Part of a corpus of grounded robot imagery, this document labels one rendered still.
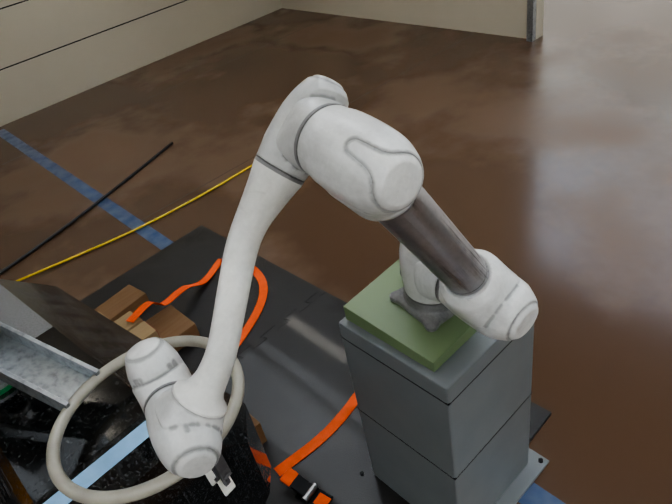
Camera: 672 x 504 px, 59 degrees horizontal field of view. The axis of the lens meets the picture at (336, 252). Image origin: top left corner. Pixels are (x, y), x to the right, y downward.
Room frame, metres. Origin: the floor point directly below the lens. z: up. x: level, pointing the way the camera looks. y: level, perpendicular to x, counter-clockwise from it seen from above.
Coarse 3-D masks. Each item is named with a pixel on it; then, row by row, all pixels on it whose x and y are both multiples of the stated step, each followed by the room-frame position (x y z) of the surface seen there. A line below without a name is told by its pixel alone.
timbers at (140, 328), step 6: (132, 312) 2.26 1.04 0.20; (120, 318) 2.24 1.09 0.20; (126, 318) 2.23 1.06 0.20; (138, 318) 2.21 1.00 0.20; (120, 324) 2.19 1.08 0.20; (126, 324) 2.18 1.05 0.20; (132, 324) 2.17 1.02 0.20; (138, 324) 2.18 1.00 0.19; (144, 324) 2.15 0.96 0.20; (132, 330) 2.13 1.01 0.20; (138, 330) 2.12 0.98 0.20; (144, 330) 2.11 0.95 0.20; (150, 330) 2.10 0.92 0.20; (156, 330) 2.10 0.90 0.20; (138, 336) 2.08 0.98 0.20; (144, 336) 2.07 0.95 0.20; (150, 336) 2.07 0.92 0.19; (156, 336) 2.09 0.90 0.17
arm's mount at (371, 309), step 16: (384, 272) 1.36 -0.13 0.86; (368, 288) 1.31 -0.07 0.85; (384, 288) 1.29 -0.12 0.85; (352, 304) 1.26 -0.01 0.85; (368, 304) 1.24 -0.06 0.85; (384, 304) 1.23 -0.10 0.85; (352, 320) 1.23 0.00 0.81; (368, 320) 1.18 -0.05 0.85; (384, 320) 1.17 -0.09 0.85; (400, 320) 1.16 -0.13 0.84; (416, 320) 1.15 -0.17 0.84; (448, 320) 1.12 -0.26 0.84; (384, 336) 1.13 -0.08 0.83; (400, 336) 1.10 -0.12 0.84; (416, 336) 1.09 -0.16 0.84; (432, 336) 1.08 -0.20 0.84; (448, 336) 1.07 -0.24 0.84; (464, 336) 1.07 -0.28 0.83; (416, 352) 1.04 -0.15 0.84; (432, 352) 1.03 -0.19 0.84; (448, 352) 1.03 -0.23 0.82; (432, 368) 1.00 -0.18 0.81
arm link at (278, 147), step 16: (304, 80) 1.01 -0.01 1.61; (320, 80) 0.99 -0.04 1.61; (288, 96) 1.00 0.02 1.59; (304, 96) 0.97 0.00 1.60; (320, 96) 0.96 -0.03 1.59; (336, 96) 0.97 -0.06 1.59; (288, 112) 0.97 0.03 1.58; (304, 112) 0.92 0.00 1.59; (272, 128) 0.97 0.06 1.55; (288, 128) 0.93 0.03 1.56; (272, 144) 0.95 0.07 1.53; (288, 144) 0.91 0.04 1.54; (272, 160) 0.93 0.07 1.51; (288, 160) 0.92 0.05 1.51; (304, 176) 0.93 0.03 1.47
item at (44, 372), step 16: (0, 336) 1.30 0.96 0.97; (16, 336) 1.27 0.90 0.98; (0, 352) 1.24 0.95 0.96; (16, 352) 1.24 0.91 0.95; (32, 352) 1.24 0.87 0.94; (48, 352) 1.21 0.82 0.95; (0, 368) 1.15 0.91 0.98; (16, 368) 1.19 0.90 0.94; (32, 368) 1.19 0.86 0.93; (48, 368) 1.19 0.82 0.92; (64, 368) 1.18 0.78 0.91; (80, 368) 1.16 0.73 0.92; (96, 368) 1.14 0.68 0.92; (16, 384) 1.12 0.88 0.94; (32, 384) 1.10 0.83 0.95; (48, 384) 1.14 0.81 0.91; (64, 384) 1.13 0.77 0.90; (80, 384) 1.13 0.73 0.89; (48, 400) 1.07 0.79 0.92; (64, 400) 1.05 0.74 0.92
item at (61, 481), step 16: (176, 336) 1.20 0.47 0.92; (192, 336) 1.19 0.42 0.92; (112, 368) 1.15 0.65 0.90; (240, 368) 1.02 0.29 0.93; (96, 384) 1.12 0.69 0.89; (240, 384) 0.97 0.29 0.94; (80, 400) 1.07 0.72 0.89; (240, 400) 0.92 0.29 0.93; (64, 416) 1.02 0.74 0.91; (224, 432) 0.84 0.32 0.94; (48, 448) 0.92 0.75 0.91; (48, 464) 0.87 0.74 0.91; (64, 480) 0.82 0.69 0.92; (160, 480) 0.75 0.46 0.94; (176, 480) 0.75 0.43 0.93; (80, 496) 0.76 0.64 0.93; (96, 496) 0.75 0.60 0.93; (112, 496) 0.74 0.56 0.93; (128, 496) 0.74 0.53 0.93; (144, 496) 0.73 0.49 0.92
